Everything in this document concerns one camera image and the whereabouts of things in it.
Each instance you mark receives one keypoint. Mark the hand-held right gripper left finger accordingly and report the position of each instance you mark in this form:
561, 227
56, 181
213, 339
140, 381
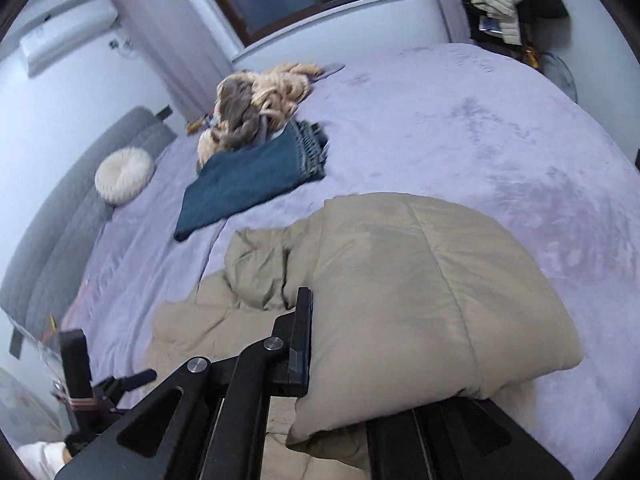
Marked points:
301, 345

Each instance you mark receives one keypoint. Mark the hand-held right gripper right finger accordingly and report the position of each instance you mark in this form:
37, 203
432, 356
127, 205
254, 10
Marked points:
450, 440

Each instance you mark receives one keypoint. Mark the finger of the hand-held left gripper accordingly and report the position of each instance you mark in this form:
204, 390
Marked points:
131, 379

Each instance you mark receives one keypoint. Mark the beige puffer jacket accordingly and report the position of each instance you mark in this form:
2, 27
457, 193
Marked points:
400, 285

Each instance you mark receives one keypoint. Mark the person's left forearm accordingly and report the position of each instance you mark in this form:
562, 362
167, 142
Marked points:
42, 460

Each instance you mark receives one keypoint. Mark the grey padded headboard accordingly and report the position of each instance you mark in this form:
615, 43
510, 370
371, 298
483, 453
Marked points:
60, 210

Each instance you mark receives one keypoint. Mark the blue denim jeans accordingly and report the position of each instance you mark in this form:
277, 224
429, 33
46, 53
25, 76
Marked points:
240, 185

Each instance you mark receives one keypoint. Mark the round white cushion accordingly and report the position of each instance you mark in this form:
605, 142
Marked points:
124, 176

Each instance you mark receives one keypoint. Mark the yellow patterned small item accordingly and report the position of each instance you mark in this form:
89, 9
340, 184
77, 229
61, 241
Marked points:
196, 126

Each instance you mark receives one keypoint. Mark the tan brown knitted sweater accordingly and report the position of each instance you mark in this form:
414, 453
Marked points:
272, 91

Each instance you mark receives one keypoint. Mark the lavender plush bed blanket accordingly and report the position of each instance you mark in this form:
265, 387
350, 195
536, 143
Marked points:
475, 135

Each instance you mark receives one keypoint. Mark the small purple cloth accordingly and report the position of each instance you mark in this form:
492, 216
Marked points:
332, 69

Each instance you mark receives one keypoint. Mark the light grey curtain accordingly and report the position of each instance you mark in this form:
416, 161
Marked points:
447, 0
175, 35

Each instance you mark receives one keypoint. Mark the white air conditioner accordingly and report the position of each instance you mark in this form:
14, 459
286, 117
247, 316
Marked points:
70, 35

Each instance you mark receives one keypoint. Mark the standing fan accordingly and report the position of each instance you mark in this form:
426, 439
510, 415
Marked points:
560, 77

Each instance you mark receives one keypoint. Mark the cream hanging puffer jacket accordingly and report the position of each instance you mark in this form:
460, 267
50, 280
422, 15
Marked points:
495, 2

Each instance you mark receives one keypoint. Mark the white wall socket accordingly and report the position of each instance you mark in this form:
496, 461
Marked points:
120, 46

